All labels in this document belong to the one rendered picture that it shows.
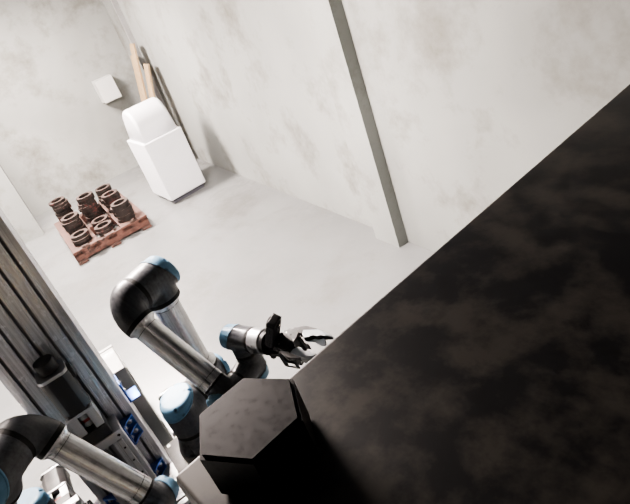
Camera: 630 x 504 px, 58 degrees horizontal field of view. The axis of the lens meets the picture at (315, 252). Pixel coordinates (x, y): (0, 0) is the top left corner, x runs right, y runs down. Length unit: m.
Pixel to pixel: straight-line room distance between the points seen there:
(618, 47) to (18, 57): 7.64
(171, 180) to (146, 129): 0.65
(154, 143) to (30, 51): 2.70
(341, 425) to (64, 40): 8.69
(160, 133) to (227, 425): 6.55
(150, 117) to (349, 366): 6.49
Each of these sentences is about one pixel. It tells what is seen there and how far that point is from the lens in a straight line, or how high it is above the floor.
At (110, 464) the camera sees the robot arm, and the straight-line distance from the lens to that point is 1.61.
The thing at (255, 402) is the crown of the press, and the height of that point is 2.05.
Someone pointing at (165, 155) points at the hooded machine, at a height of 0.58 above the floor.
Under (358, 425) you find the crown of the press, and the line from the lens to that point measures 0.51.
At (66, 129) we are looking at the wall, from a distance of 9.08.
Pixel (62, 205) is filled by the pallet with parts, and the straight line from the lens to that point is 7.62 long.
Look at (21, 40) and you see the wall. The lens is 8.98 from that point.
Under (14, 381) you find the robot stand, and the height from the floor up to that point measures 1.54.
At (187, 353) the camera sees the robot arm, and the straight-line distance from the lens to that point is 1.65.
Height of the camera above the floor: 2.38
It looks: 29 degrees down
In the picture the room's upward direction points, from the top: 21 degrees counter-clockwise
